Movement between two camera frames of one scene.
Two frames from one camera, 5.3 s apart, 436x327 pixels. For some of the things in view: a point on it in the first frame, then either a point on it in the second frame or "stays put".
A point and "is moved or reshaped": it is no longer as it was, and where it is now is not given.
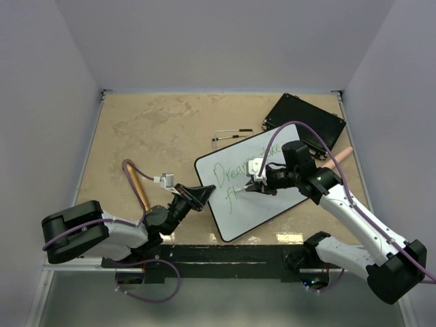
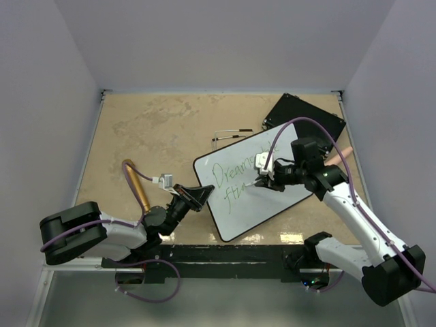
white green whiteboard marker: (241, 189) is moved or reshaped
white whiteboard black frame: (227, 169) stays put
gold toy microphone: (138, 187) stays put
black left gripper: (196, 197) stays put
